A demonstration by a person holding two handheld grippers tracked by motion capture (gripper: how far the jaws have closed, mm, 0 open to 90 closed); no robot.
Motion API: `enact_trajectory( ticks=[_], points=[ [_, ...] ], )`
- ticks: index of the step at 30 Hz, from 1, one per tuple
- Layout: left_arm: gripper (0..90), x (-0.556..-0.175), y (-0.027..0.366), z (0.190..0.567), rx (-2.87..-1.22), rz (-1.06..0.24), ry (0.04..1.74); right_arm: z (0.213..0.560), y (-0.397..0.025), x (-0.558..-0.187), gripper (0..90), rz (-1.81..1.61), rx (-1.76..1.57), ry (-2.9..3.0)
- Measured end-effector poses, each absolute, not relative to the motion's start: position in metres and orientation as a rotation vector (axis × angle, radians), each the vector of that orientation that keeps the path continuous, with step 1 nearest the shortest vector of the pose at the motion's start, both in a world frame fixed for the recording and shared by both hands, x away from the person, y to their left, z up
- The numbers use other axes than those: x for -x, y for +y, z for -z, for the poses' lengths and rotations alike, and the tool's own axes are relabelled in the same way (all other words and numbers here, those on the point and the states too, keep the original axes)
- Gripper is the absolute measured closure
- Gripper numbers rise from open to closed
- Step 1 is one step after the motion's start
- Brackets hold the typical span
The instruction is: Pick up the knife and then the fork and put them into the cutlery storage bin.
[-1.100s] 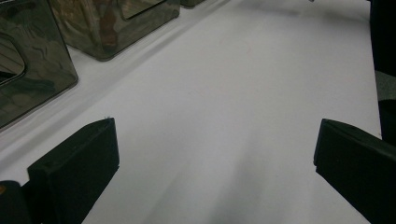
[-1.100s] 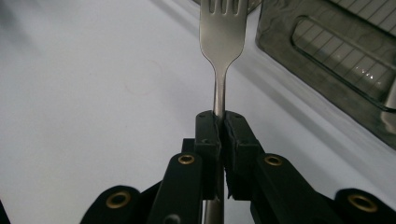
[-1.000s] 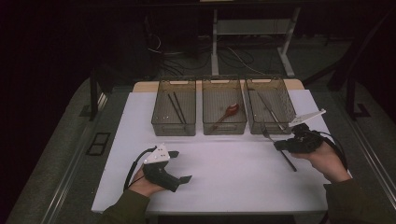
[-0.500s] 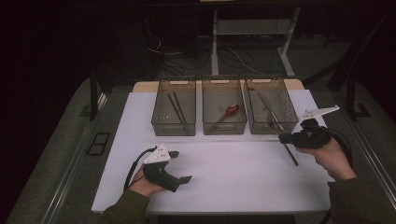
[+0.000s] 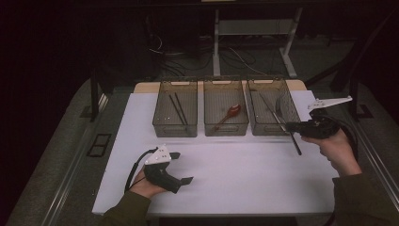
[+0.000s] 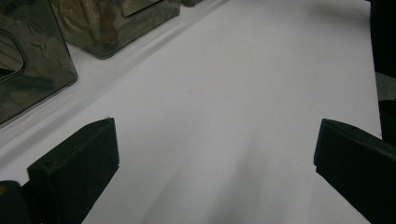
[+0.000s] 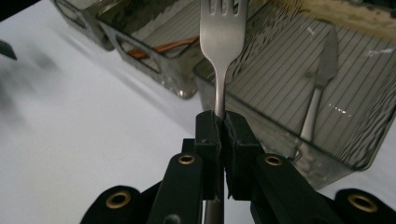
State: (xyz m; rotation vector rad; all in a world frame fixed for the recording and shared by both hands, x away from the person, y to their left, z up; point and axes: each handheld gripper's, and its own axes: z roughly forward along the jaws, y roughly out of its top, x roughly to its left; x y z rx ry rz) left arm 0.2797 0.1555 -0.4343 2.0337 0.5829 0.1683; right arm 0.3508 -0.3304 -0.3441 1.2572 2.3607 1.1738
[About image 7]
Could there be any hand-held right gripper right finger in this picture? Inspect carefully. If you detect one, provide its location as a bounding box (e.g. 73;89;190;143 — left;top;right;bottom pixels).
221;111;344;224

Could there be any clear grey plastic bin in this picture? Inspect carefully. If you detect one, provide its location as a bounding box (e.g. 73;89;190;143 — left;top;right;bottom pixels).
194;0;396;190
52;0;116;52
96;0;207;100

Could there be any light wooden board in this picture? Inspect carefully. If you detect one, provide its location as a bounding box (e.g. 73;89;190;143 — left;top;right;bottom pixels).
274;0;396;43

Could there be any brown wooden spoon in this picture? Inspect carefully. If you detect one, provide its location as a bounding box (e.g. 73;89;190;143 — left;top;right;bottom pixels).
127;35;200;60

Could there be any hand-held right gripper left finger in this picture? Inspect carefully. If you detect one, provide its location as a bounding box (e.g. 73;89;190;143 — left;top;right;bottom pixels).
146;110;225;224

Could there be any silver metal knife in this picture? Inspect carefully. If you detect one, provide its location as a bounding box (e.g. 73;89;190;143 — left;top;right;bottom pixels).
299;24;340;144

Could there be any silver metal fork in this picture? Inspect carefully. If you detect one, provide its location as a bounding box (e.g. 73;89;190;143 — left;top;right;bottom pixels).
199;0;249;224

